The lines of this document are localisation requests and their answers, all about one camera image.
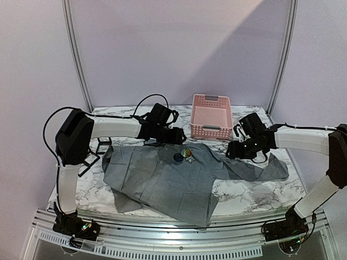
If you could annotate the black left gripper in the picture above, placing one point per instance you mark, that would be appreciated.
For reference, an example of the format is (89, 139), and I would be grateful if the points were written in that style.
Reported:
(176, 137)

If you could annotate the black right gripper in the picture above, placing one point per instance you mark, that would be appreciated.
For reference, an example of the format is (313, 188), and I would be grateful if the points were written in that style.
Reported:
(233, 150)

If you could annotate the grey button-up shirt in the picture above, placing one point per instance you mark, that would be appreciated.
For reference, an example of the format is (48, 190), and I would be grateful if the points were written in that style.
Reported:
(149, 176)

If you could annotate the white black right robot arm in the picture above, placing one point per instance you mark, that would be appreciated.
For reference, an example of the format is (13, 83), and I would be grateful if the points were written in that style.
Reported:
(325, 179)

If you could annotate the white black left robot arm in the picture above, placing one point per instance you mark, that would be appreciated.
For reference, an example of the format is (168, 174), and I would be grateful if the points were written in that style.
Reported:
(72, 149)

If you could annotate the round green orange badge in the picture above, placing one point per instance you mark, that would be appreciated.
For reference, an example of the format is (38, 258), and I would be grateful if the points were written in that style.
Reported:
(186, 152)

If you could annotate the round blue badge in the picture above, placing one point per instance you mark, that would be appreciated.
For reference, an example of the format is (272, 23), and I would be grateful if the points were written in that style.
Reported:
(178, 157)

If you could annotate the pink perforated plastic basket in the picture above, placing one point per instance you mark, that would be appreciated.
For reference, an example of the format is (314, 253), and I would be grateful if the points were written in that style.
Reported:
(211, 117)

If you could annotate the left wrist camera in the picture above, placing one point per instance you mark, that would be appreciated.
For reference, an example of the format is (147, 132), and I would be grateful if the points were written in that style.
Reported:
(175, 115)

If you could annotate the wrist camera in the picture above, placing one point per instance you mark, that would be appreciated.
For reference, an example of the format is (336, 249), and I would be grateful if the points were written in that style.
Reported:
(175, 115)
(238, 131)

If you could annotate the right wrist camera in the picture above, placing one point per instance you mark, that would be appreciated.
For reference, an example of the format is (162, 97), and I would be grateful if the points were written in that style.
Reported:
(238, 131)

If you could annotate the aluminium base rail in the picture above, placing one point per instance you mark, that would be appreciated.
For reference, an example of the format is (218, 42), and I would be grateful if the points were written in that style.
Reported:
(145, 237)

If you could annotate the black frame display box pair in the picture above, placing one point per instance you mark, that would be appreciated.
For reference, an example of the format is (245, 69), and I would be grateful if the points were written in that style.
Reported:
(91, 159)

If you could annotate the right aluminium corner post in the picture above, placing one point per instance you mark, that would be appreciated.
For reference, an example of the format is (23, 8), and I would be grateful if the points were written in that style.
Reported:
(284, 56)

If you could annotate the aluminium corner post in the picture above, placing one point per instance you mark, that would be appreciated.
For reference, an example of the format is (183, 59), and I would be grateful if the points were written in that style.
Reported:
(67, 12)
(284, 56)

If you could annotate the left aluminium corner post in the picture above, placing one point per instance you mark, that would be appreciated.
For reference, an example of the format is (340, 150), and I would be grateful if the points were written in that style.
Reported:
(67, 12)

